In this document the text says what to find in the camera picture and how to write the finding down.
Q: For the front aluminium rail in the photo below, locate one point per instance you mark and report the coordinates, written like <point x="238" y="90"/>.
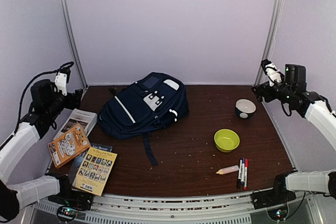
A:
<point x="231" y="208"/>

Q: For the aluminium frame post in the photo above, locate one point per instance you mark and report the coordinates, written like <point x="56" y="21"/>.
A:
<point x="273" y="26"/>
<point x="72" y="43"/>

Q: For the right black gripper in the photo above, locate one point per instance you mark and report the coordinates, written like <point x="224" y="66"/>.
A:
<point x="268" y="97"/>

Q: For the dark bowl white inside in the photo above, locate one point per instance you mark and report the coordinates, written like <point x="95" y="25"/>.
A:
<point x="244" y="108"/>

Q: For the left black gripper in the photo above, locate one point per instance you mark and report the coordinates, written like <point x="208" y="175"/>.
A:
<point x="74" y="99"/>

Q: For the lime green bowl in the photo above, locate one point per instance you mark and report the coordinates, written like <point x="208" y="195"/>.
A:
<point x="226" y="140"/>

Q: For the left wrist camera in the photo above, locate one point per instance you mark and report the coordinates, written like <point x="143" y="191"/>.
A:
<point x="61" y="80"/>

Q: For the blue marker pen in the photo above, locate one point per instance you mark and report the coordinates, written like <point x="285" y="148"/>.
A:
<point x="242" y="172"/>

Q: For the white Afternoon Tea book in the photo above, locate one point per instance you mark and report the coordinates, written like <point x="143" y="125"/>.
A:
<point x="86" y="119"/>

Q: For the yellow paperback book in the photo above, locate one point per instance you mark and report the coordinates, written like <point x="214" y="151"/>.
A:
<point x="94" y="171"/>

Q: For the navy blue student backpack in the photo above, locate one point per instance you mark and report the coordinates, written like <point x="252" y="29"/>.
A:
<point x="147" y="105"/>

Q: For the dark Wuthering Heights book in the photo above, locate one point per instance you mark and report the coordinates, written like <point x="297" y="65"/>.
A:
<point x="79" y="159"/>

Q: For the cream glue tube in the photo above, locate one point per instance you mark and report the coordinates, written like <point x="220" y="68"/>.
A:
<point x="228" y="170"/>

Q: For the black marker pen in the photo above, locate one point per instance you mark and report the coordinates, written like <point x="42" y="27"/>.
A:
<point x="238" y="185"/>

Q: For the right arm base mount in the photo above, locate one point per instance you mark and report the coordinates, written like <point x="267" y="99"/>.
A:
<point x="276" y="204"/>

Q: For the left aluminium frame post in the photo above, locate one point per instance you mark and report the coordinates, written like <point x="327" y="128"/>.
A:
<point x="72" y="43"/>

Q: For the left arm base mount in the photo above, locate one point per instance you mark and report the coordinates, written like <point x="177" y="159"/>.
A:
<point x="70" y="201"/>

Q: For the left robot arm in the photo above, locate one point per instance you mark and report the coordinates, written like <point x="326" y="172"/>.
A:
<point x="48" y="101"/>

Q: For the right aluminium frame post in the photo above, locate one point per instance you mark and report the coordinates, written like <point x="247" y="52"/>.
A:
<point x="273" y="26"/>

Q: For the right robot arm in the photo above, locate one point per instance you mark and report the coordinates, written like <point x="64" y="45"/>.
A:
<point x="290" y="87"/>

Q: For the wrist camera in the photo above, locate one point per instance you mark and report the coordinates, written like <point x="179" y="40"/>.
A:
<point x="272" y="72"/>
<point x="61" y="80"/>

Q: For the red marker pen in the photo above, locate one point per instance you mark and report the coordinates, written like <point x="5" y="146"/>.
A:
<point x="245" y="174"/>

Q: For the orange comic paperback book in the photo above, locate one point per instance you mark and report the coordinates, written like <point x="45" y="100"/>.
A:
<point x="68" y="146"/>

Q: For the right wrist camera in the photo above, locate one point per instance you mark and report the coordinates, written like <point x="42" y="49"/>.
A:
<point x="272" y="72"/>

